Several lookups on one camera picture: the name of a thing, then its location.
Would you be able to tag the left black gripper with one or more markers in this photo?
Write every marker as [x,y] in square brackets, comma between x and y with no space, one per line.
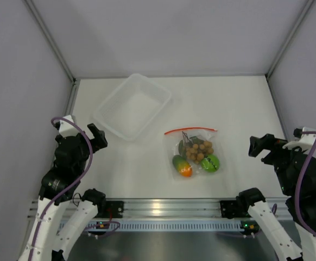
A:
[99,141]

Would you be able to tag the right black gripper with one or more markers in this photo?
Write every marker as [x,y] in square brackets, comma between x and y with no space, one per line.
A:
[266,141]

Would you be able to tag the clear zip top bag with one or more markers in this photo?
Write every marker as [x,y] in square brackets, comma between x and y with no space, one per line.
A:
[171,140]

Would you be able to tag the fake longan fruit bunch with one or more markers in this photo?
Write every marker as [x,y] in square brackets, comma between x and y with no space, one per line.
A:
[195,149]

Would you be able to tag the fake orange green mango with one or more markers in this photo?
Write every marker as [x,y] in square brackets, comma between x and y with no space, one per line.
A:
[182,166]

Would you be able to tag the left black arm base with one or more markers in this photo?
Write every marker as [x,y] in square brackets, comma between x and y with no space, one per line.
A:
[113,210]

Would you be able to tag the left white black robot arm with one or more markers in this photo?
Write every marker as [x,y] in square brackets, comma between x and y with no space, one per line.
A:
[47,241]

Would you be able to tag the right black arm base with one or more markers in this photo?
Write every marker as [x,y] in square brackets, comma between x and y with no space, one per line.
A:
[230,209]

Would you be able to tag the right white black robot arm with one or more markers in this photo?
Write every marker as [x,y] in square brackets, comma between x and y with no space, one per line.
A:
[301,205]

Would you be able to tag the fake green avocado half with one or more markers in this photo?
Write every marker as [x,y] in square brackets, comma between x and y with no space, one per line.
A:
[210,163]

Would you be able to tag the white plastic mesh basket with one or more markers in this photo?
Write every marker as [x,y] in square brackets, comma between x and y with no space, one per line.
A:
[132,106]

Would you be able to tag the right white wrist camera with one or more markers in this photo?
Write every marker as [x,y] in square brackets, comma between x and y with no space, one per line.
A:
[304,138]

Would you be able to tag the aluminium mounting rail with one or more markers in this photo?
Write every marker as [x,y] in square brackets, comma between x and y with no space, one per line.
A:
[184,208]

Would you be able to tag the white slotted cable duct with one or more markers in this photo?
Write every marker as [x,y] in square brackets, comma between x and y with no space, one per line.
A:
[166,226]

